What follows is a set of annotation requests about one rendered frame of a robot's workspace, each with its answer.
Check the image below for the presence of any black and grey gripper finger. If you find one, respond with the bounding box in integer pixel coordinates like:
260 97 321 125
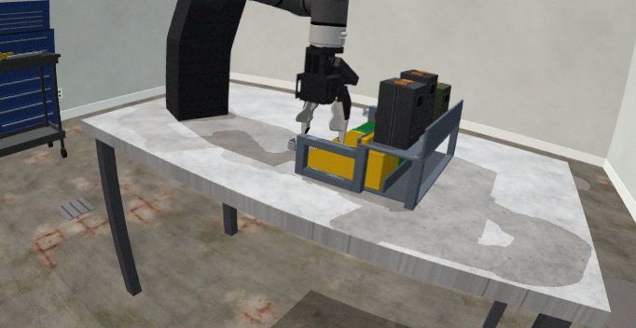
296 102 319 134
328 86 352 144

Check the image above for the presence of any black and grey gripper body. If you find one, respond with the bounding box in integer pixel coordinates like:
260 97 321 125
295 44 345 105

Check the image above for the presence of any green open bin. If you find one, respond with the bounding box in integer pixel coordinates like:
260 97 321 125
353 120 405 167

